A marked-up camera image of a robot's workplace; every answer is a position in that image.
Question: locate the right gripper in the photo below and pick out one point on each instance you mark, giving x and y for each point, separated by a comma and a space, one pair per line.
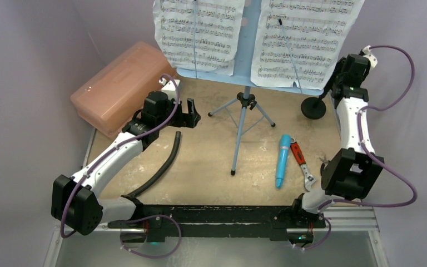
337, 79

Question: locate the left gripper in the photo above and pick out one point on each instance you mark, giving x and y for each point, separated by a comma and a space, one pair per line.
186, 120

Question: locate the small black pliers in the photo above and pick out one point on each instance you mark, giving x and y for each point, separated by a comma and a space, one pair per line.
324, 162

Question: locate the blue music stand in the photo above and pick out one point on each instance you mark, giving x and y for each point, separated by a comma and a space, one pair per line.
241, 76

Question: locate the aluminium mounting rail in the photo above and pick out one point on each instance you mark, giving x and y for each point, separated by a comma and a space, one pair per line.
218, 218

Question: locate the sheet music page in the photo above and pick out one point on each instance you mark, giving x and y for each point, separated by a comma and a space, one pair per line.
298, 42
199, 35

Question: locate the blue toy microphone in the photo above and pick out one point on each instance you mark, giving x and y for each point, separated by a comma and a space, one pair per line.
284, 147

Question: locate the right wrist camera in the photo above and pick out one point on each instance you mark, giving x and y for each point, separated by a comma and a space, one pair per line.
367, 53

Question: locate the sheet music bottom page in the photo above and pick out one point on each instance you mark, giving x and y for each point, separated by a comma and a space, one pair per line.
199, 35

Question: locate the sheet music top page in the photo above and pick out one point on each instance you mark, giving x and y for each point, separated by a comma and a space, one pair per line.
298, 42

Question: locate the red adjustable wrench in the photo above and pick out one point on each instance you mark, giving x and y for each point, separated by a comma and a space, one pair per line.
309, 178

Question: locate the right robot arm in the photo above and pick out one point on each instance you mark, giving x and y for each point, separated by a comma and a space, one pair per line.
352, 172

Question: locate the black microphone desk stand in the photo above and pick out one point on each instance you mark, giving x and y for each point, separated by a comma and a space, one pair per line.
314, 108

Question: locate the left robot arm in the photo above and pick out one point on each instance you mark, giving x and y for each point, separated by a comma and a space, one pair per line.
75, 199

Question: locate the pink plastic storage box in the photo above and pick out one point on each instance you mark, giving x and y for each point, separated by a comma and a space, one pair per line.
110, 98

